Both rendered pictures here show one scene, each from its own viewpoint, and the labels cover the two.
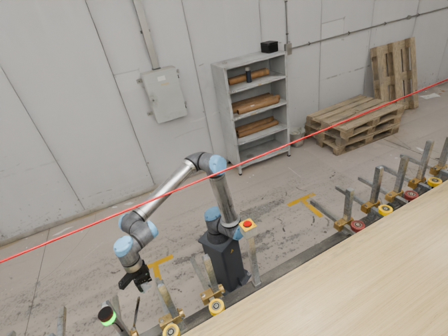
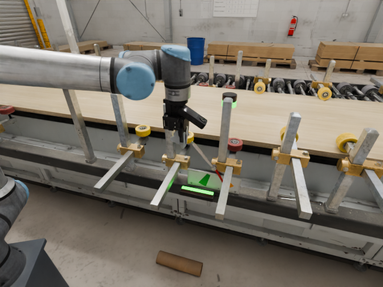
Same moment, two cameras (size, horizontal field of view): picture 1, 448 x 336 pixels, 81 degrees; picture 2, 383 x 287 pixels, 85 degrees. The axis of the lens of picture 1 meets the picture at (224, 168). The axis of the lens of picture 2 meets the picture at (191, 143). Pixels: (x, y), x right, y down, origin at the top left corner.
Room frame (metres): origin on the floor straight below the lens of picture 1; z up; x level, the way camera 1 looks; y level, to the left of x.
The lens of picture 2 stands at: (1.45, 0.99, 1.46)
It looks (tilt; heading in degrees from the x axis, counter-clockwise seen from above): 33 degrees down; 217
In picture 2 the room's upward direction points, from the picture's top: straight up
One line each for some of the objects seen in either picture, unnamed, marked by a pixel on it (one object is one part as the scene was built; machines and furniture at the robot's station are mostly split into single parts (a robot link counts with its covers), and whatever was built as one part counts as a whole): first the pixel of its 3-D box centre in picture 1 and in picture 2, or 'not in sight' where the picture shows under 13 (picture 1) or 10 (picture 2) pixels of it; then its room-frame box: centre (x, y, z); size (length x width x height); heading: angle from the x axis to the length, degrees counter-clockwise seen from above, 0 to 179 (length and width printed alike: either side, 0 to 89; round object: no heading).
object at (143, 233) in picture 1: (143, 233); (140, 66); (1.00, 0.46, 1.31); 0.12 x 0.12 x 0.09; 47
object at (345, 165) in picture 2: not in sight; (359, 167); (0.56, 1.14, 0.95); 0.13 x 0.06 x 0.05; 110
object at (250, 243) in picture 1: (253, 260); (80, 127); (1.01, -0.07, 0.93); 0.05 x 0.04 x 0.45; 110
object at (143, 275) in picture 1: (139, 273); (176, 113); (0.91, 0.52, 1.13); 0.09 x 0.08 x 0.12; 110
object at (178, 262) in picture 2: not in sight; (179, 263); (0.91, 0.49, 0.04); 0.30 x 0.08 x 0.08; 110
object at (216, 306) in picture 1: (217, 311); (143, 135); (0.80, 0.18, 0.85); 0.08 x 0.08 x 0.11
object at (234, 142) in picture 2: not in sight; (233, 150); (0.62, 0.64, 0.85); 0.08 x 0.08 x 0.11
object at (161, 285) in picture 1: (172, 309); (171, 148); (0.83, 0.41, 0.89); 0.03 x 0.03 x 0.48; 20
